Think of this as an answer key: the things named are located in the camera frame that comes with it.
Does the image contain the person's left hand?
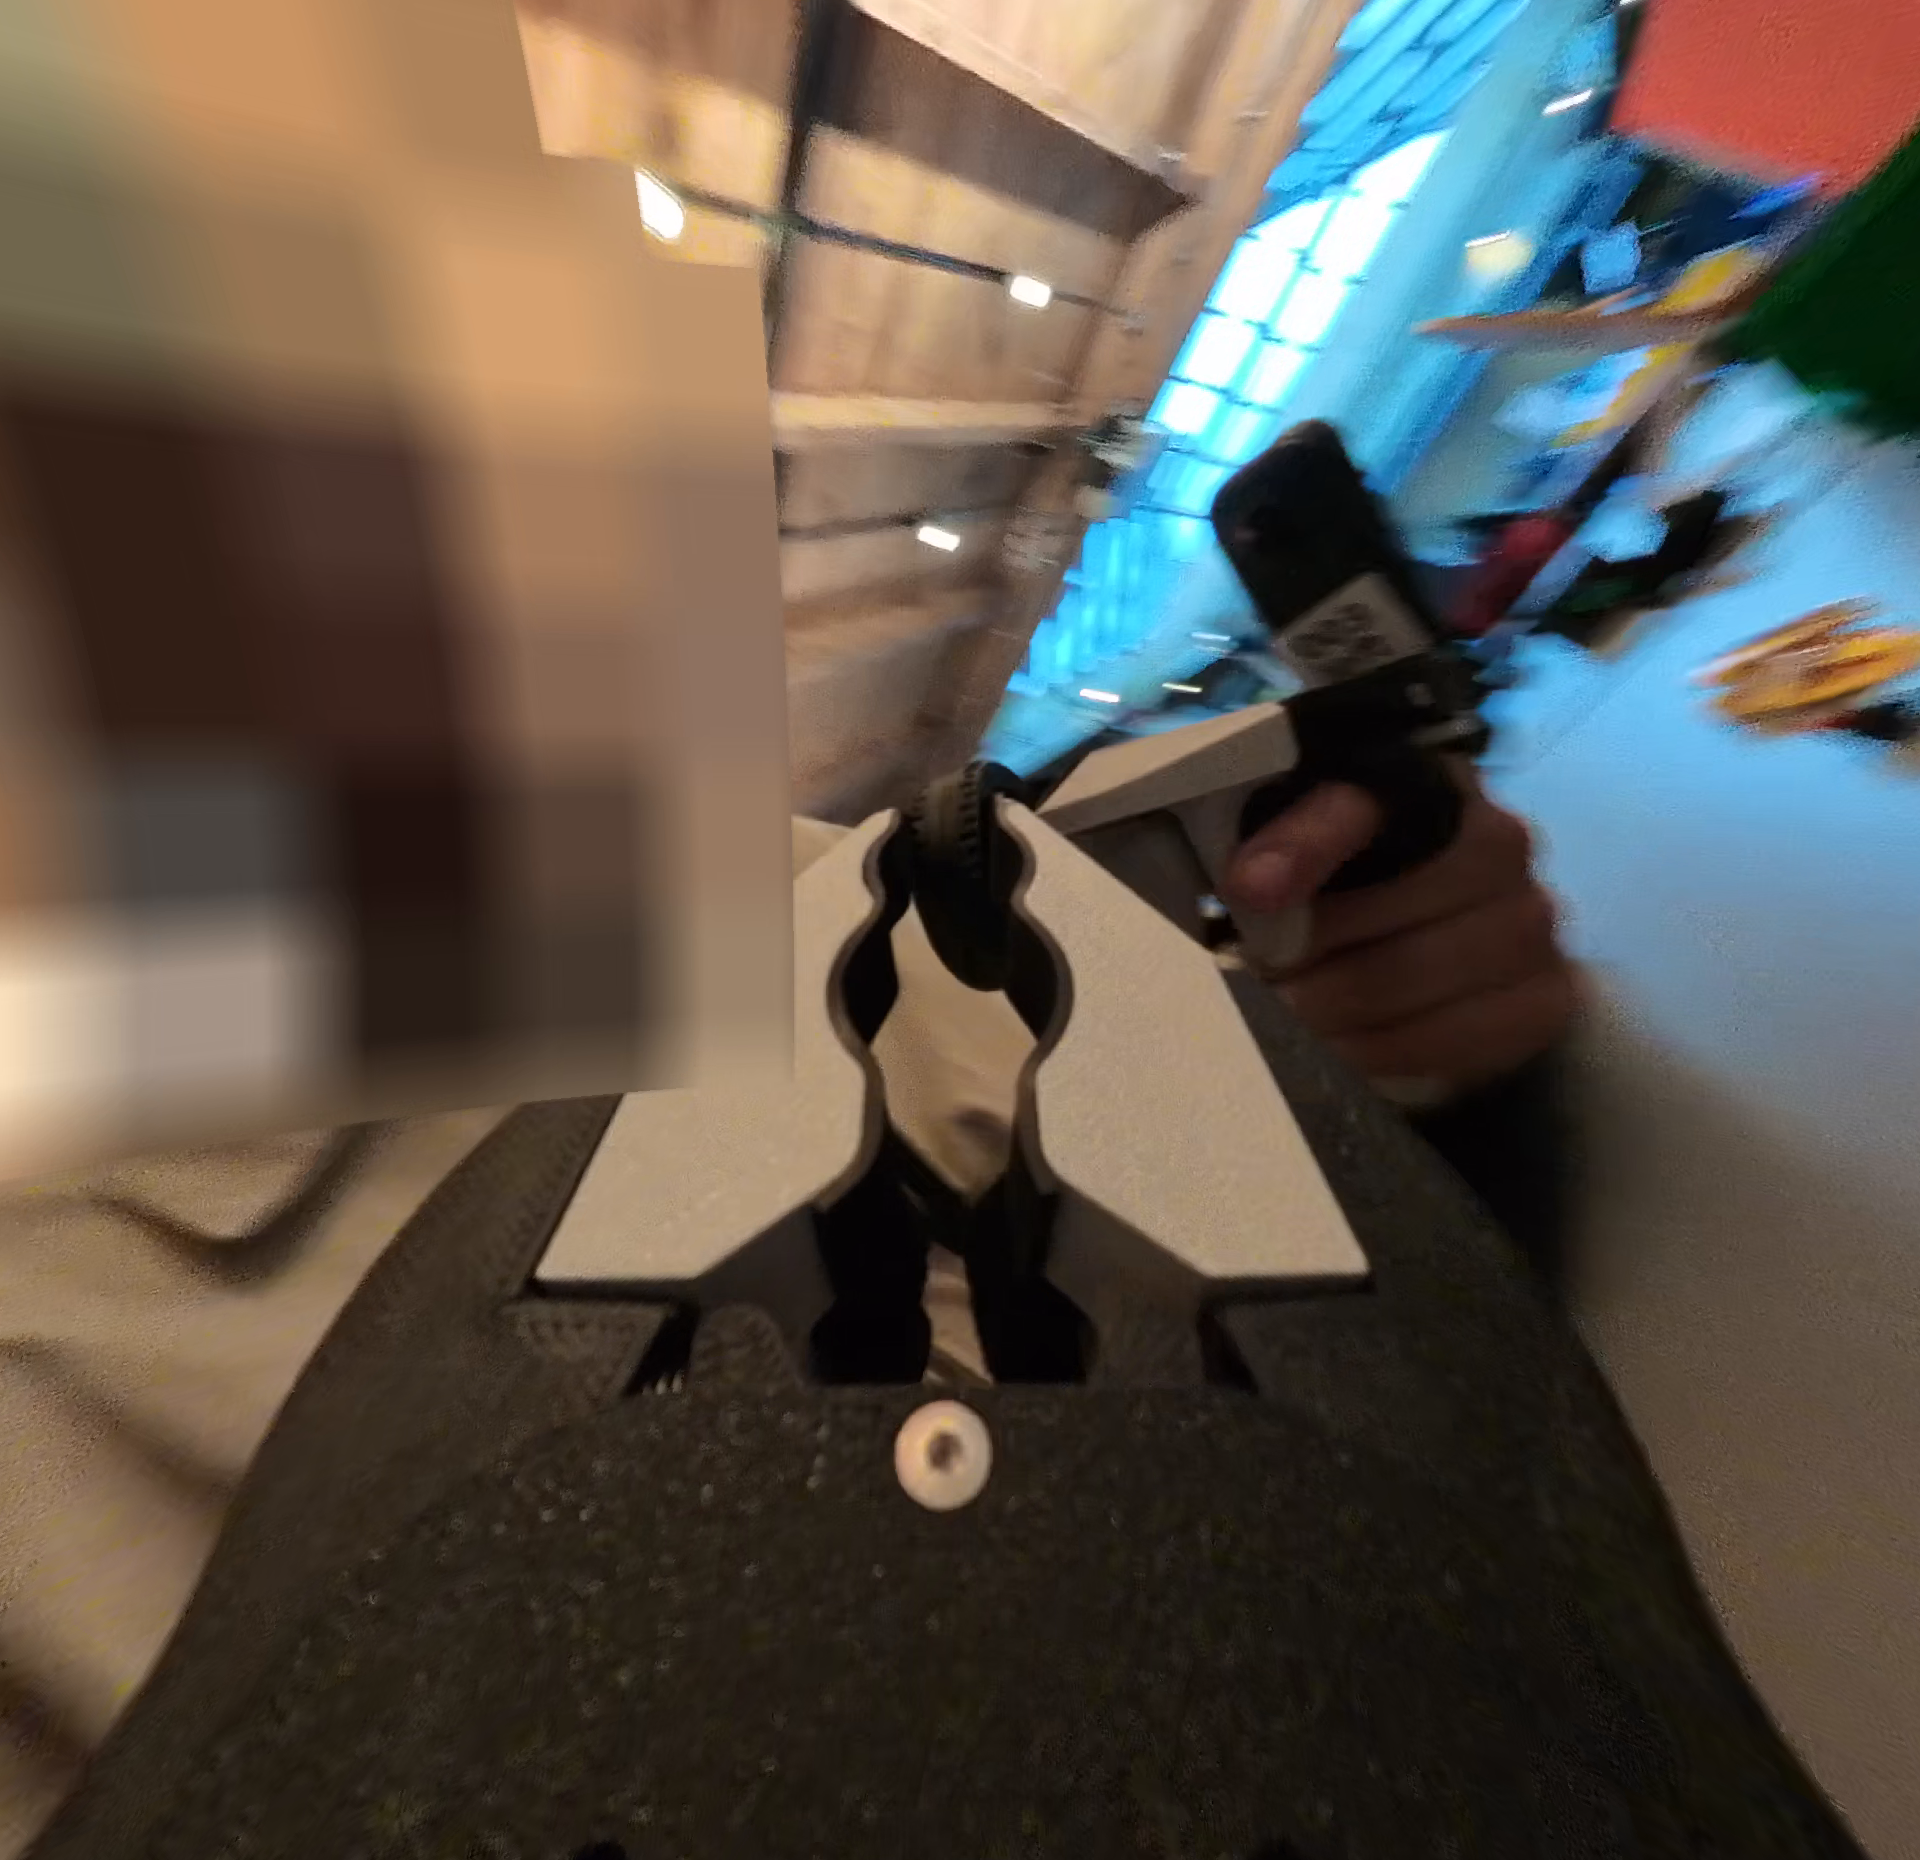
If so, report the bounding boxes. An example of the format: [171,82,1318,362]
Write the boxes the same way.
[1222,784,1580,1092]

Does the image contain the grey desk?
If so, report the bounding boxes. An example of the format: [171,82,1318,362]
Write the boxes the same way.
[1486,376,1920,1860]

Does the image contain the person's beige jacket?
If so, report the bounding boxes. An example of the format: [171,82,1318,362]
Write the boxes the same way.
[0,1102,513,1808]

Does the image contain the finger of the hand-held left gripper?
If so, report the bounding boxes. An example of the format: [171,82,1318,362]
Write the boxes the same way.
[1037,703,1292,826]

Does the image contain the red plastic tote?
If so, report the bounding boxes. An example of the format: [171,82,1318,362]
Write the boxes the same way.
[1611,0,1920,201]

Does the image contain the black toy wheel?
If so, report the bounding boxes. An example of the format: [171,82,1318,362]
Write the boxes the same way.
[896,760,1055,996]

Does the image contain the green storage bin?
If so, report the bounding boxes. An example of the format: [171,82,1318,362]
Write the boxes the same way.
[1715,163,1920,440]

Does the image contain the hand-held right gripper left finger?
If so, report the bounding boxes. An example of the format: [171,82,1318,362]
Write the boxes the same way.
[535,811,923,1380]

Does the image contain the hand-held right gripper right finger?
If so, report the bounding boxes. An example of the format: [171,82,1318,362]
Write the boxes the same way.
[998,808,1372,1380]

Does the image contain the wooden desk lamp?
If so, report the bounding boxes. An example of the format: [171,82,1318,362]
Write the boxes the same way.
[1414,261,1776,618]

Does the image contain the yellow curved panel pieces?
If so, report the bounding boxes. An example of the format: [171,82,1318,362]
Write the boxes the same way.
[1691,596,1920,732]

